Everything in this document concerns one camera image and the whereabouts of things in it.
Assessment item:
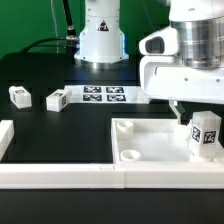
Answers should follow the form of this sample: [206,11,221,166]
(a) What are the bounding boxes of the white U-shaped obstacle fence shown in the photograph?
[0,119,224,190]

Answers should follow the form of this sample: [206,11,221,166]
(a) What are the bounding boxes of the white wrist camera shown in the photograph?
[139,26,179,56]

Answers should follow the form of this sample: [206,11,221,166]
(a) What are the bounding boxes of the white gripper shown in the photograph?
[140,56,224,123]

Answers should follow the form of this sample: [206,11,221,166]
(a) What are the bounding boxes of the white square tabletop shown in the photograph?
[111,118,224,165]

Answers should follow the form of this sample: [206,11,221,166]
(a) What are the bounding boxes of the black cable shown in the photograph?
[20,0,81,54]

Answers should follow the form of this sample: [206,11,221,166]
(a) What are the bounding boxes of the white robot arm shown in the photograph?
[74,0,224,104]

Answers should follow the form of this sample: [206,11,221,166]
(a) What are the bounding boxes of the white fiducial marker sheet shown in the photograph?
[65,85,140,103]

